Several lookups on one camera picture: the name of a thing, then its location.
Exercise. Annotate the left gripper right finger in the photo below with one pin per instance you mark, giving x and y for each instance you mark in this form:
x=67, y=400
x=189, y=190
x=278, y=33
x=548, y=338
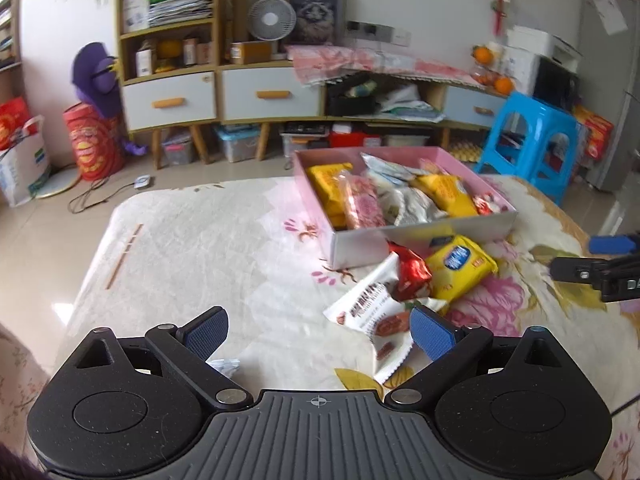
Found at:
x=455, y=352

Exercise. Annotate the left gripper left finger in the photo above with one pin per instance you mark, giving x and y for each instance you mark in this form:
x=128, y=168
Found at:
x=185, y=351

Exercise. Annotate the yellow blue-label snack packet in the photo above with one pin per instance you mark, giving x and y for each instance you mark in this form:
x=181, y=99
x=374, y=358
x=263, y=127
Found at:
x=457, y=268

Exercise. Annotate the red white snack packet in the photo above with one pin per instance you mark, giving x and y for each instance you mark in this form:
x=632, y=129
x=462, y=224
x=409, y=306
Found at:
x=414, y=276

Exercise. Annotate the white brown biscuit packet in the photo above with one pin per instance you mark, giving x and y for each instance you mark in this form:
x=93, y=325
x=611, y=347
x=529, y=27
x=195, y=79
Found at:
x=369, y=308

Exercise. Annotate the floral blanket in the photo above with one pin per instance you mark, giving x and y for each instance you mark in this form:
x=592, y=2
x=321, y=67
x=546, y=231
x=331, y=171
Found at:
x=250, y=247

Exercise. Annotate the red white candy packet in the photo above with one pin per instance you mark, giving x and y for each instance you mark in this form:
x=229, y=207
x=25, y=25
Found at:
x=486, y=205

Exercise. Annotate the grey white striped packet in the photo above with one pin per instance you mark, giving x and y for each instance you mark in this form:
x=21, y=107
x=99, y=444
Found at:
x=408, y=206

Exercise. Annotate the blue plastic stool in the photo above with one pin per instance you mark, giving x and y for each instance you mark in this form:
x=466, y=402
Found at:
x=543, y=123

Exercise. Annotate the pink clear snack packet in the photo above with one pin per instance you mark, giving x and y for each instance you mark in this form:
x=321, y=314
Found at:
x=360, y=201

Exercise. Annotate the pink cardboard box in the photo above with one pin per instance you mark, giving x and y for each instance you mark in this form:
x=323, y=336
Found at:
x=395, y=168

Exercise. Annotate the yellow snack packet in box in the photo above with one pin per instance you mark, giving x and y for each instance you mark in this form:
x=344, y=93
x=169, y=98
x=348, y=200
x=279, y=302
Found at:
x=323, y=179

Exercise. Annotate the red cylindrical drum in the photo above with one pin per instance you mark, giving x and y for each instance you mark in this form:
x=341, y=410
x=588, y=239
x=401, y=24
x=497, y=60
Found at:
x=95, y=141

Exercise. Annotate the red storage box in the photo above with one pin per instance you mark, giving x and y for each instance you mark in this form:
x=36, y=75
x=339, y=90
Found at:
x=348, y=135

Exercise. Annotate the white shopping bag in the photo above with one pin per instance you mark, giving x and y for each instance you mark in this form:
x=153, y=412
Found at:
x=25, y=164

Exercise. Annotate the wooden tv cabinet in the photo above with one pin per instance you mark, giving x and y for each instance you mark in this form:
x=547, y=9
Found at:
x=263, y=94

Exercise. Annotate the purple plush toy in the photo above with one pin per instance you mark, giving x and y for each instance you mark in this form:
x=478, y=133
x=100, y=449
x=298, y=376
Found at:
x=94, y=77

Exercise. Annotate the pink lace cloth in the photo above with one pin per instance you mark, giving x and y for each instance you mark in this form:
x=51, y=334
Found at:
x=322, y=64

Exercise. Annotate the white desk fan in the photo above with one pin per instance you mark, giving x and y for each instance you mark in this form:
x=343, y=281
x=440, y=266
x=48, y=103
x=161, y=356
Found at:
x=271, y=21

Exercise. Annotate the framed cat picture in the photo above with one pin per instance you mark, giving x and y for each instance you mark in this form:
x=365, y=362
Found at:
x=318, y=22

